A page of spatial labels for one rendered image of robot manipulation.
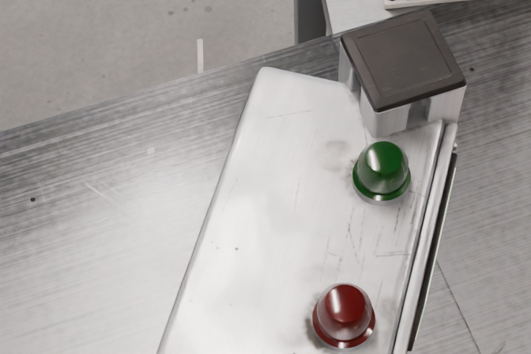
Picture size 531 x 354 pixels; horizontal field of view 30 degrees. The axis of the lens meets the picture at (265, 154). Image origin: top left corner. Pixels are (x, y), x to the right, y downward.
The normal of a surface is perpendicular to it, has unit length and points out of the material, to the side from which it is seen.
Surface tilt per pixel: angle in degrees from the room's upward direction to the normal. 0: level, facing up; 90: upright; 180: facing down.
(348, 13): 0
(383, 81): 0
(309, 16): 90
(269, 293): 0
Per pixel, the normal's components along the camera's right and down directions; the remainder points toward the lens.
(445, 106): 0.32, 0.81
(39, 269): -0.04, -0.51
